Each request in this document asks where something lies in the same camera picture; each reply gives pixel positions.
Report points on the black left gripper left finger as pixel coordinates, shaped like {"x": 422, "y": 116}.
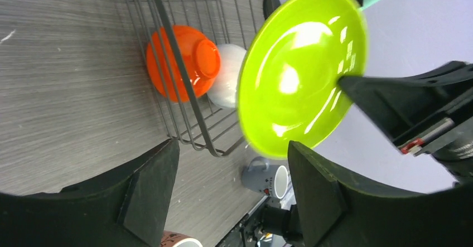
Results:
{"x": 124, "y": 206}

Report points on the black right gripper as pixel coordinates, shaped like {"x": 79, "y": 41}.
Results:
{"x": 429, "y": 113}

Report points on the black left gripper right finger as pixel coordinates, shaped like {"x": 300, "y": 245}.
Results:
{"x": 339, "y": 207}

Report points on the pink floral mug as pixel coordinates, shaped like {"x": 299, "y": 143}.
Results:
{"x": 173, "y": 239}

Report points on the lime green plate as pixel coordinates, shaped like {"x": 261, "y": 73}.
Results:
{"x": 287, "y": 89}

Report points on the white bowl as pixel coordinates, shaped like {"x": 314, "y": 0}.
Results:
{"x": 224, "y": 89}

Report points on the grey mug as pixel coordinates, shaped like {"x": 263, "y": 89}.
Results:
{"x": 267, "y": 179}

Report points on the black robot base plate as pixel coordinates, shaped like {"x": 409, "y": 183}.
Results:
{"x": 266, "y": 218}

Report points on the black wire dish rack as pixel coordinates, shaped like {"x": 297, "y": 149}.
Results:
{"x": 188, "y": 114}

